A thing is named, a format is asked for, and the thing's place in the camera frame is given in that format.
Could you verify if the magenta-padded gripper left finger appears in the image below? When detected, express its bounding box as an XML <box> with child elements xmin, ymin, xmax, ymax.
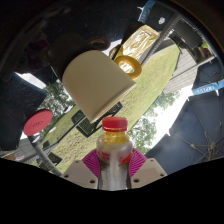
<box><xmin>61</xmin><ymin>148</ymin><xmax>101</xmax><ymax>190</ymax></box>

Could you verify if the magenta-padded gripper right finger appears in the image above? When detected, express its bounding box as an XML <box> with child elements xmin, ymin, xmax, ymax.
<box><xmin>128</xmin><ymin>148</ymin><xmax>168</xmax><ymax>190</ymax></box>

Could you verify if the clear red-capped drink bottle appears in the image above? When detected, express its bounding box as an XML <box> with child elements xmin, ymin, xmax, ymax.
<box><xmin>95</xmin><ymin>116</ymin><xmax>134</xmax><ymax>192</ymax></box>

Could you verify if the flat round red coaster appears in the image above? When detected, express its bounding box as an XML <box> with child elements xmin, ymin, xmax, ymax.
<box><xmin>22</xmin><ymin>109</ymin><xmax>54</xmax><ymax>137</ymax></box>

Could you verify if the dark blue parasol, light-blue edge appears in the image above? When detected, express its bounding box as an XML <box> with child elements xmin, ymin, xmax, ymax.
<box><xmin>0</xmin><ymin>71</ymin><xmax>48</xmax><ymax>152</ymax></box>

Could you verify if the blue parasol with white print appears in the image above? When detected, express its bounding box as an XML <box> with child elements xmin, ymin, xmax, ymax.
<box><xmin>191</xmin><ymin>61</ymin><xmax>224</xmax><ymax>98</ymax></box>

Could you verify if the grey wicker chair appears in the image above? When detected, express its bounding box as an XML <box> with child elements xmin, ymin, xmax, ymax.
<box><xmin>173</xmin><ymin>19</ymin><xmax>204</xmax><ymax>51</ymax></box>

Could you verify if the cream mug with yellow handle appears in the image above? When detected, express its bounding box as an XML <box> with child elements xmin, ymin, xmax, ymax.
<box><xmin>61</xmin><ymin>49</ymin><xmax>143</xmax><ymax>124</ymax></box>

